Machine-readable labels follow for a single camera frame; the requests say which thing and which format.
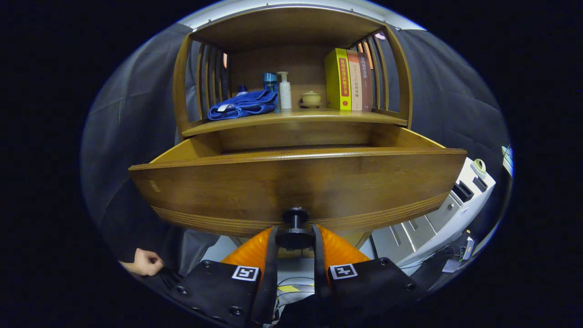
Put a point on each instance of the wooden cabinet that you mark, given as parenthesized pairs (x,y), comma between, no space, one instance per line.
(291,27)

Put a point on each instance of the dark red book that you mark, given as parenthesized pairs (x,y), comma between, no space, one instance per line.
(365,86)

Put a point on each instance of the blue folded towel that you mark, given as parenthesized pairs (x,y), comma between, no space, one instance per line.
(246,105)

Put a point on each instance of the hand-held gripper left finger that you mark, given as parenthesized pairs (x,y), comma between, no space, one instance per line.
(268,282)

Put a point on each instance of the white pump bottle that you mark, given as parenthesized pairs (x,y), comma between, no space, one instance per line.
(285,95)

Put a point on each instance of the wooden countertop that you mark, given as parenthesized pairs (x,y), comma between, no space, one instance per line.
(319,116)

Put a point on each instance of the white power adapter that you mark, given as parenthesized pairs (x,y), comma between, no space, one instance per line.
(469,248)

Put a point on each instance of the white drawer unit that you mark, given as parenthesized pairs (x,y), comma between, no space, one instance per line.
(437,223)

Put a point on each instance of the black backdrop cloth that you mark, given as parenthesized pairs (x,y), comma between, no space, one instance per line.
(118,150)

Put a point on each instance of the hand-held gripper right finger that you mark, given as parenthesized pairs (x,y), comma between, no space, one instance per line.
(321,273)

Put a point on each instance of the beige lidded teacup with saucer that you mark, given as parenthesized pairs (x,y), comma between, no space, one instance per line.
(311,99)

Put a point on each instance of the yellow book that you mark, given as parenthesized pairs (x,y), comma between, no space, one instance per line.
(337,79)

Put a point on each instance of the small white blue-capped bottle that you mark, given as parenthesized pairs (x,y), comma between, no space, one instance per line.
(242,90)

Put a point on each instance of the wooden drawer with black knob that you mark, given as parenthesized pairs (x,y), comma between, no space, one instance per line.
(296,182)

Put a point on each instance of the pale green tape roll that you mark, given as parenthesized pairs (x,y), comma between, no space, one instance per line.
(479,166)

